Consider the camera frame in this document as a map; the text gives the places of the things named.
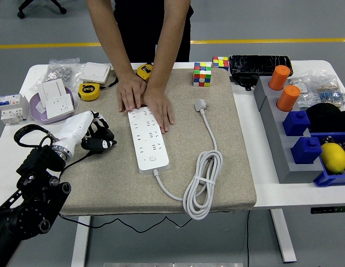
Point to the person's left forearm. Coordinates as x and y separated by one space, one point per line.
169 47

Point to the small colourful puzzle cube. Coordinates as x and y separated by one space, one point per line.
220 63

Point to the black wrapped tray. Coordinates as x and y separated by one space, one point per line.
260 65

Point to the blue plastic bin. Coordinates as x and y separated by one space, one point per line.
331 179

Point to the white wall switch panel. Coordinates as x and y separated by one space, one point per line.
94 71

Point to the small black device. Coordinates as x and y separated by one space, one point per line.
245 81

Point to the person's left hand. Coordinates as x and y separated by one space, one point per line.
160 107

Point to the purple bowl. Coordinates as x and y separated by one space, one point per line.
37 115

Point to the blue block with knob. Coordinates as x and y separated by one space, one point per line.
296 123
306 151

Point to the white wall socket plate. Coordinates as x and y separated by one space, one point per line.
61 107

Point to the grey peg block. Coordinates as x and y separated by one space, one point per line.
283 155

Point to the black office chair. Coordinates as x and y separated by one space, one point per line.
39 7

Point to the yellow tape measure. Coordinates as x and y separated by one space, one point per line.
89 91
145 71

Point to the grey-brown mat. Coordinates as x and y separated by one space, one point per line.
133 192

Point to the white circuit breaker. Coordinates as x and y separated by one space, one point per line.
11 108

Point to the black cloth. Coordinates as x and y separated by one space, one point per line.
327 118

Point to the orange cylinder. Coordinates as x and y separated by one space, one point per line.
288 98
278 78

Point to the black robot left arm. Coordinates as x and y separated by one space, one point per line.
36 167

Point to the clear bag of screws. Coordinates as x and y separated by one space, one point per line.
59 71

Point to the clear bag of resistors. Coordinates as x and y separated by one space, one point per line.
332 96

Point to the white table leg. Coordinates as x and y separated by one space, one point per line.
283 236
80 244

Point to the clear bag of parts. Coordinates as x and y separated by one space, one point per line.
308 97

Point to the white switch plate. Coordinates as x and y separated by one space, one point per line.
51 89

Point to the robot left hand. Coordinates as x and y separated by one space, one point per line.
75 128

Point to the large colourful puzzle cube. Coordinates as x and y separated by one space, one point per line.
202 74

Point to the person's right forearm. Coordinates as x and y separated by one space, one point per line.
110 39

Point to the person's right hand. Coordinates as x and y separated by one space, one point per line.
132 93

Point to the black table control panel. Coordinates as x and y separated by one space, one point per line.
329 210

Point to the yellow lemon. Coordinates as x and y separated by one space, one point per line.
333 158

